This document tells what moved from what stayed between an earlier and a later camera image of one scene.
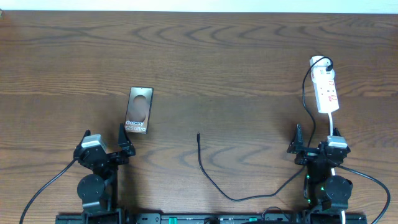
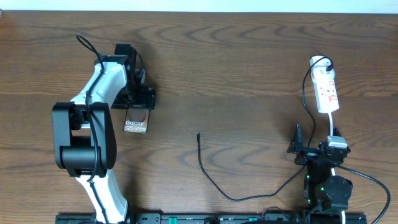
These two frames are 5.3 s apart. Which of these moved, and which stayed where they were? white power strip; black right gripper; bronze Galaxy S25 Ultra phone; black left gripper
Moved: black left gripper
Stayed: bronze Galaxy S25 Ultra phone; white power strip; black right gripper
